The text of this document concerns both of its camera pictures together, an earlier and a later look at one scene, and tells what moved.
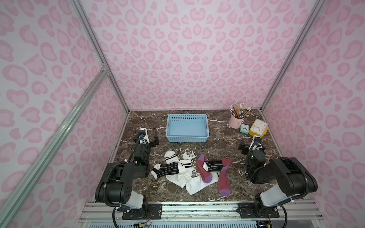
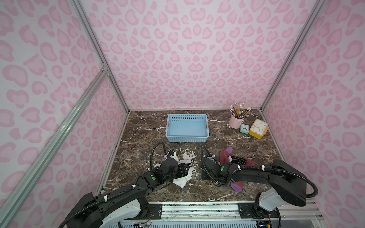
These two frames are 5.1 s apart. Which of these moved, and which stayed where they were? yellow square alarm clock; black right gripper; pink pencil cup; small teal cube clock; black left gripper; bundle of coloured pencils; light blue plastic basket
Moved: black right gripper; black left gripper
Stayed: yellow square alarm clock; light blue plastic basket; bundle of coloured pencils; small teal cube clock; pink pencil cup
